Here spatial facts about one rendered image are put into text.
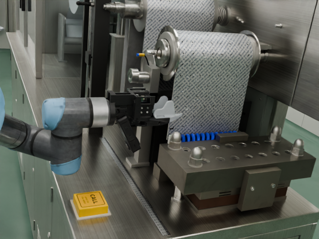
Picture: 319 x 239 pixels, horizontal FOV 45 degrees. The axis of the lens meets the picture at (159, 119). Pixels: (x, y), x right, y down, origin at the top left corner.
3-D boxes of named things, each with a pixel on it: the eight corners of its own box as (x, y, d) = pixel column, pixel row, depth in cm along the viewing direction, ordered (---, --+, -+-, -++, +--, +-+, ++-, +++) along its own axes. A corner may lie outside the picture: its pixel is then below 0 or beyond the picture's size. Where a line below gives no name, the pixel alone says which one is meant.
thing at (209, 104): (166, 139, 108) (174, 75, 101) (236, 134, 118) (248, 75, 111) (166, 140, 108) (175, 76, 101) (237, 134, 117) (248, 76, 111)
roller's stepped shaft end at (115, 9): (101, 11, 120) (102, 0, 119) (120, 12, 122) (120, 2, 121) (104, 12, 117) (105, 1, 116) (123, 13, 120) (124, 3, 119)
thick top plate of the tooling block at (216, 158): (156, 163, 105) (159, 143, 103) (274, 151, 121) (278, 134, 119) (183, 195, 91) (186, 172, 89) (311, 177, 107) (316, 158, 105)
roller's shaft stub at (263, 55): (239, 60, 118) (242, 46, 116) (258, 61, 121) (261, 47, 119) (248, 64, 114) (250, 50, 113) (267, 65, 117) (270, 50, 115)
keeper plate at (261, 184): (236, 207, 100) (245, 170, 96) (267, 202, 104) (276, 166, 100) (242, 212, 98) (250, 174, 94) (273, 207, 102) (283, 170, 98)
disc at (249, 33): (225, 73, 124) (234, 26, 119) (227, 73, 124) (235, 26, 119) (253, 87, 111) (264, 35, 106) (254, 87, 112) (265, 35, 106)
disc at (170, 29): (152, 72, 113) (158, 21, 108) (154, 72, 114) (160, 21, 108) (173, 87, 101) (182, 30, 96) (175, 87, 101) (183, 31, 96)
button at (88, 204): (72, 201, 96) (73, 193, 95) (100, 198, 99) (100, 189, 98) (79, 218, 90) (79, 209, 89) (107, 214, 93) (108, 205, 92)
